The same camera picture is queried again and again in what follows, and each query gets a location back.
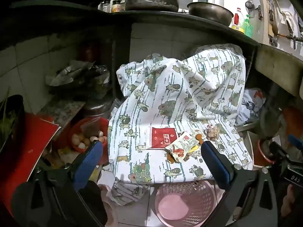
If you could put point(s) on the hanging metal strainer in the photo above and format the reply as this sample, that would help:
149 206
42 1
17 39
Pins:
249 3

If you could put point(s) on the blue and white plastic bag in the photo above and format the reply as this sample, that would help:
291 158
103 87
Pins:
251 104

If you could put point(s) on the crumpled printed snack wrapper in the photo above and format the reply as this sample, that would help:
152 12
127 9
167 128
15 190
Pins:
182 146

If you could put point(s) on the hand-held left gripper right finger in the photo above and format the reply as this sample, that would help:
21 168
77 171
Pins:
216 165

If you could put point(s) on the green detergent bottle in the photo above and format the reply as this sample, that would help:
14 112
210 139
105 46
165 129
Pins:
248 27

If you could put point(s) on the wall water pipe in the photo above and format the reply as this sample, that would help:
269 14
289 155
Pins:
287 36

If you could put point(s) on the pink plastic basket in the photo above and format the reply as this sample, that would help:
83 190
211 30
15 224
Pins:
187 203

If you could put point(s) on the silver foil bag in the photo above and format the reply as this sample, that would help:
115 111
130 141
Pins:
71 73

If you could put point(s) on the red plastic bowl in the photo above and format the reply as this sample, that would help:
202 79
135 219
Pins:
78 127

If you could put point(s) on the speckled stone slab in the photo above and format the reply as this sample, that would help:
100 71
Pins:
62 111

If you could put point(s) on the red flat board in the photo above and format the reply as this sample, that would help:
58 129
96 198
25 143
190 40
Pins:
26 146

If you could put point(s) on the crumpled brown paper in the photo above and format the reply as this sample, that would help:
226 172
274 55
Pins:
213 131

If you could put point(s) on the white animal print cloth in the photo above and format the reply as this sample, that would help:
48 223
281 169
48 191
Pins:
180 108

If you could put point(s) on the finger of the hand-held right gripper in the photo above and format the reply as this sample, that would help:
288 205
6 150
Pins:
296 140

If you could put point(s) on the red and white packet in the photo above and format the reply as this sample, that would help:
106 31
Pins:
162 137

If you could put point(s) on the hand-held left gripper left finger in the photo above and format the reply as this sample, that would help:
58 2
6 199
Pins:
88 163

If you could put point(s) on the person's right hand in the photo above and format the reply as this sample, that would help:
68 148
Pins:
292 202

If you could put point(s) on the bag of green vegetables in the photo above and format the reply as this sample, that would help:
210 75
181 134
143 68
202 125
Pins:
8 120

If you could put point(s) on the yellow plastic bag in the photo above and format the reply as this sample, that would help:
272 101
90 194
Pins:
62 156

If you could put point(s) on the orange round packet on cloth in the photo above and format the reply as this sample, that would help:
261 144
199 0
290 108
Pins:
200 138

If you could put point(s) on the clear oil bottle red label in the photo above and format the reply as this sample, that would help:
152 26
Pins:
238 20

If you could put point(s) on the metal bowl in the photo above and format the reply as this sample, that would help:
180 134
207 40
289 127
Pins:
209 11

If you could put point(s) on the spice jar yellow label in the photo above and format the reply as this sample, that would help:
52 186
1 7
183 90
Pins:
116 6

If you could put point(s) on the concrete sink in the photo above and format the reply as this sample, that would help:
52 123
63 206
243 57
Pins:
279 61

